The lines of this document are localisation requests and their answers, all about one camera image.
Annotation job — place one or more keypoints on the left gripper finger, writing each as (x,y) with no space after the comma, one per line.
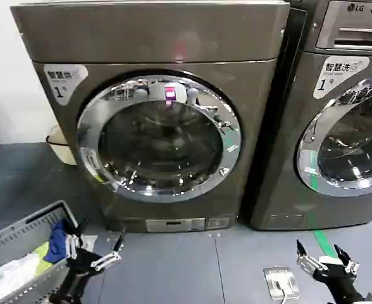
(72,245)
(108,259)

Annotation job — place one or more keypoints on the grey slatted plastic laundry basket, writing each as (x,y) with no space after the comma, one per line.
(21,221)

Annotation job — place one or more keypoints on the white garment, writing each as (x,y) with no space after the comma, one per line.
(15,275)

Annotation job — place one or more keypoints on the yellow-green garment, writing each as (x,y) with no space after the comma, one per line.
(42,257)

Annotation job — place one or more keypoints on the round glass dryer door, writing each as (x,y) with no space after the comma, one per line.
(160,149)

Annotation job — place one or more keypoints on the cream plastic bin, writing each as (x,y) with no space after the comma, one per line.
(61,149)

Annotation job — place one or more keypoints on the green floor tape strip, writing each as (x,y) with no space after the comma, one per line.
(320,238)

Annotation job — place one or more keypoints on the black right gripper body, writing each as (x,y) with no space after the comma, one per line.
(338,280)

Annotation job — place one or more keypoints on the grey washer with drawer panel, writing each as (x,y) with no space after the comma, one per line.
(287,158)

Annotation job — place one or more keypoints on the blue garment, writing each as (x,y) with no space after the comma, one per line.
(57,247)

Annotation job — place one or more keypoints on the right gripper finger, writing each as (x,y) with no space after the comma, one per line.
(349,263)
(306,259)

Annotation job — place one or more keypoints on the silver floor socket plate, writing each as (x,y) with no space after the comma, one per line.
(272,278)

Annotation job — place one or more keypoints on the round glass washer door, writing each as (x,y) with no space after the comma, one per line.
(347,152)

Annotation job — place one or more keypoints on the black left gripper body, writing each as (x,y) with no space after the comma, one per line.
(80,264)

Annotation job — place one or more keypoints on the grey dryer with number sticker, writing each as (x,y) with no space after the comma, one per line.
(141,38)

